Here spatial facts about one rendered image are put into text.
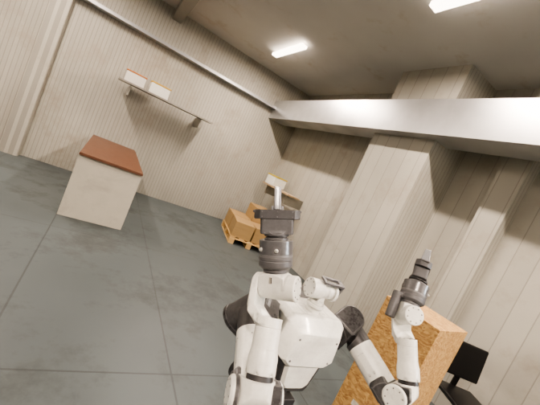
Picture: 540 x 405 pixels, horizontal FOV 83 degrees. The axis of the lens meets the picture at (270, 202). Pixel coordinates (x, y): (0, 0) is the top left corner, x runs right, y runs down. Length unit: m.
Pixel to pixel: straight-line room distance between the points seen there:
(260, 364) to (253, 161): 7.77
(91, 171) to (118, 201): 0.55
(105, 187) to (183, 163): 3.22
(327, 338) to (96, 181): 4.32
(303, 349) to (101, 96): 7.09
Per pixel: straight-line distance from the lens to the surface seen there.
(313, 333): 1.08
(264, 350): 0.79
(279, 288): 0.79
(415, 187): 4.59
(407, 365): 1.23
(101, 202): 5.07
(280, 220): 0.79
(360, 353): 1.27
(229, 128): 8.07
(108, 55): 7.72
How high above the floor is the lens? 1.75
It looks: 5 degrees down
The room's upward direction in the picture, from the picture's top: 24 degrees clockwise
